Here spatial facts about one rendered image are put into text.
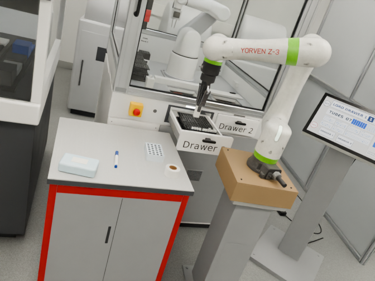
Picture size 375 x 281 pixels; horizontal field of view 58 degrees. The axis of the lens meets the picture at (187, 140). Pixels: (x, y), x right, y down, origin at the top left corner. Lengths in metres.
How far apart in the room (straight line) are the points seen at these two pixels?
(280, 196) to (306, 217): 0.88
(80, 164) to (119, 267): 0.60
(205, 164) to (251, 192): 0.71
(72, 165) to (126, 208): 0.31
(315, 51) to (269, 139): 0.43
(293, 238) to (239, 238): 0.83
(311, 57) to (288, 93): 0.28
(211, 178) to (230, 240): 0.60
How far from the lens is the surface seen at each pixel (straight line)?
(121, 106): 1.94
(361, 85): 3.46
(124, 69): 1.87
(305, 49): 1.51
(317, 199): 2.45
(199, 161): 2.20
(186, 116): 1.95
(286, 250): 2.68
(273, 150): 1.62
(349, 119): 2.29
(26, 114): 1.70
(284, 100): 1.73
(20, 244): 2.25
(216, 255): 1.89
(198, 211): 2.45
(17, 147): 1.87
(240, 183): 1.53
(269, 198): 1.63
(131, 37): 1.83
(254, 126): 2.19
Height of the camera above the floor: 1.57
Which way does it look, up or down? 24 degrees down
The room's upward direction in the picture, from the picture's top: 17 degrees clockwise
